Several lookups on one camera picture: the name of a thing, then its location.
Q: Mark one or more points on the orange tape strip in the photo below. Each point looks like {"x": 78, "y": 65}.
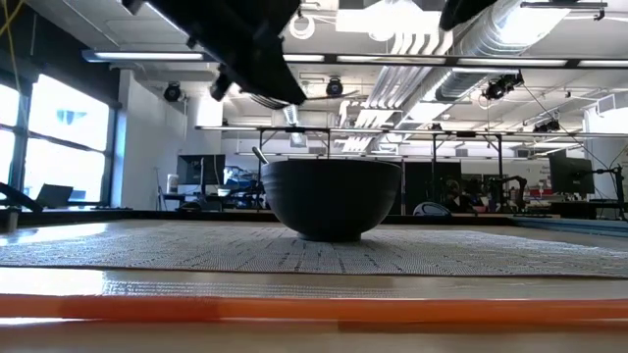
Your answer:
{"x": 294, "y": 309}

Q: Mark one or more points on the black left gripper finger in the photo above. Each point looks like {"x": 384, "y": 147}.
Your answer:
{"x": 275, "y": 78}

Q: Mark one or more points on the black background robot arm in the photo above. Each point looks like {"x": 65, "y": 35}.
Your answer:
{"x": 520, "y": 188}

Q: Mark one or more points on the LED light bar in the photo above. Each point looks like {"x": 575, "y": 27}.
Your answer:
{"x": 510, "y": 62}
{"x": 147, "y": 56}
{"x": 392, "y": 59}
{"x": 603, "y": 63}
{"x": 306, "y": 58}

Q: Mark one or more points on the black ceiling spotlight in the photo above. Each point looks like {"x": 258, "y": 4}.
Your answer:
{"x": 172, "y": 92}
{"x": 547, "y": 126}
{"x": 334, "y": 87}
{"x": 500, "y": 87}

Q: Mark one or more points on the black computer monitor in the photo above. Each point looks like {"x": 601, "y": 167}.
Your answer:
{"x": 571, "y": 175}
{"x": 201, "y": 169}

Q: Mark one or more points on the dark laptop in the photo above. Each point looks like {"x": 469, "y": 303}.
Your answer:
{"x": 55, "y": 196}

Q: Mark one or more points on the beige woven placemat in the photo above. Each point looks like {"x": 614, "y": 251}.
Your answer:
{"x": 196, "y": 250}

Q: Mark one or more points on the blue mat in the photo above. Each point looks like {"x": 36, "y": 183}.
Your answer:
{"x": 579, "y": 226}

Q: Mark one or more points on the black background rig frame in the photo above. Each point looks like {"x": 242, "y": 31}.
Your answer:
{"x": 294, "y": 129}

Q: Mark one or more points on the white container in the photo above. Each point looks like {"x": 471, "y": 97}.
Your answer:
{"x": 172, "y": 184}

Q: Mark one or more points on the black bowl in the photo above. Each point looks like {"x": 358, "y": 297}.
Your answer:
{"x": 331, "y": 196}

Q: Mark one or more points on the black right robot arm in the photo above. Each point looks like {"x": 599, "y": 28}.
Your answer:
{"x": 463, "y": 12}

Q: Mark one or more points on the silver ventilation duct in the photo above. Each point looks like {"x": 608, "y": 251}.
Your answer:
{"x": 476, "y": 49}

